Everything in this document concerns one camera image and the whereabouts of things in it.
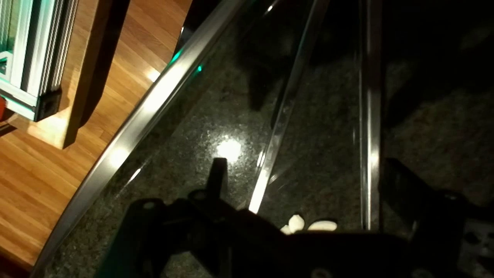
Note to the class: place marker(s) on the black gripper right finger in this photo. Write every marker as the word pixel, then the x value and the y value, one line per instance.
pixel 416 206

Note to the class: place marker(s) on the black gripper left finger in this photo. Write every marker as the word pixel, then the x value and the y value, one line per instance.
pixel 217 180

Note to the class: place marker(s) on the metal kitchen tongs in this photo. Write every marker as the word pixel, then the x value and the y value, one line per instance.
pixel 370 129

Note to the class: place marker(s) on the oval white bean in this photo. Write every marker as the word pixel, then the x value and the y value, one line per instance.
pixel 284 229

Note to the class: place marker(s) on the round white bean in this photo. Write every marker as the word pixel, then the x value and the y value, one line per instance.
pixel 296 223

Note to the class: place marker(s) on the elongated white bean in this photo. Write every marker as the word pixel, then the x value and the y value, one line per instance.
pixel 322 225

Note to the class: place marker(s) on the orange and black clamp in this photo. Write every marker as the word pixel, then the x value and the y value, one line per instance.
pixel 1 109

